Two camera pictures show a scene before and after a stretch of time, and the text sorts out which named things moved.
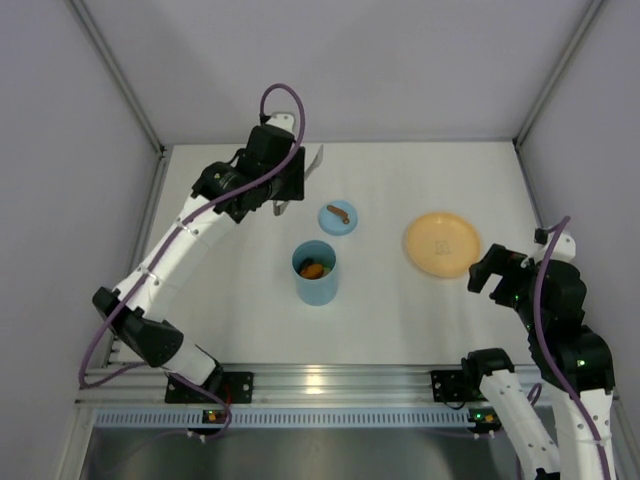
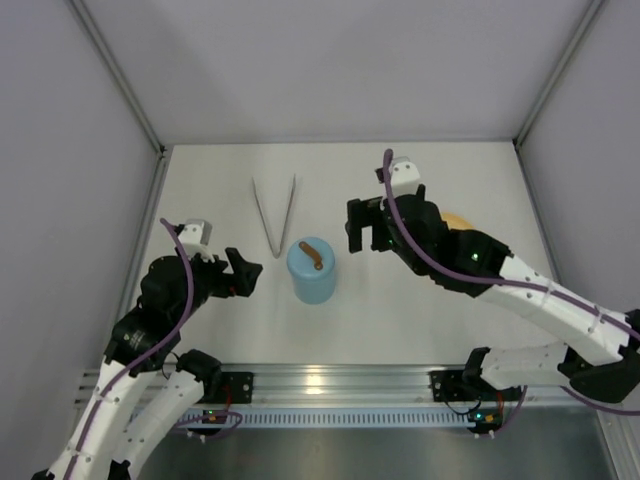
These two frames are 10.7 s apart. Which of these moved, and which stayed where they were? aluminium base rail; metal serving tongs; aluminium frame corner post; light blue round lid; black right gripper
Moved: light blue round lid; black right gripper; metal serving tongs
Stayed: aluminium base rail; aluminium frame corner post
